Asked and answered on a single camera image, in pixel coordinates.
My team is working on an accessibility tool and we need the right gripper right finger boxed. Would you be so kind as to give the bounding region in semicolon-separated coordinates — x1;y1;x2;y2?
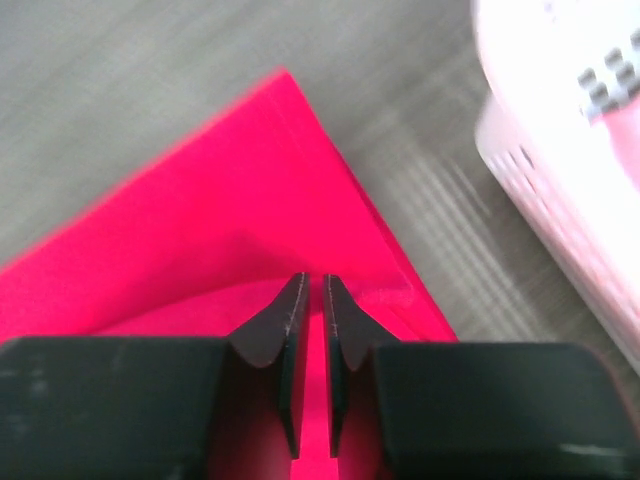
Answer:
324;275;639;479

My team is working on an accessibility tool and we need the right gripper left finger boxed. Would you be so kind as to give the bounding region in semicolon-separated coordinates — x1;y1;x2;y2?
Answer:
1;273;310;479

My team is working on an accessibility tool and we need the magenta t shirt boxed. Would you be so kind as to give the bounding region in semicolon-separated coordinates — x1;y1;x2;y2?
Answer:
1;70;455;479

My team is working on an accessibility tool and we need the white plastic laundry basket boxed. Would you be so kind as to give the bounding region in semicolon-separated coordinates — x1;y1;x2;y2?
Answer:
471;1;639;366

